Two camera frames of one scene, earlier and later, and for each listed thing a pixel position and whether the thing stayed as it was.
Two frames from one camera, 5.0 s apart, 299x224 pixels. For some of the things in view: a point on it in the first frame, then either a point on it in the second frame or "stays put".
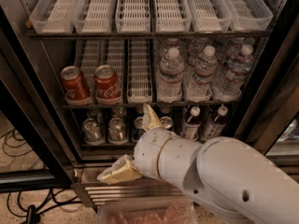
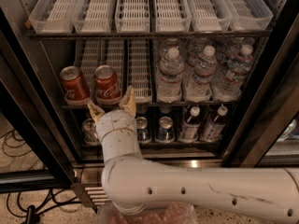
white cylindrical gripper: x=147 y=154 → x=115 y=120
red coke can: x=74 y=85 stays put
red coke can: x=107 y=87 stays put
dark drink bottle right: x=214 y=127 stays put
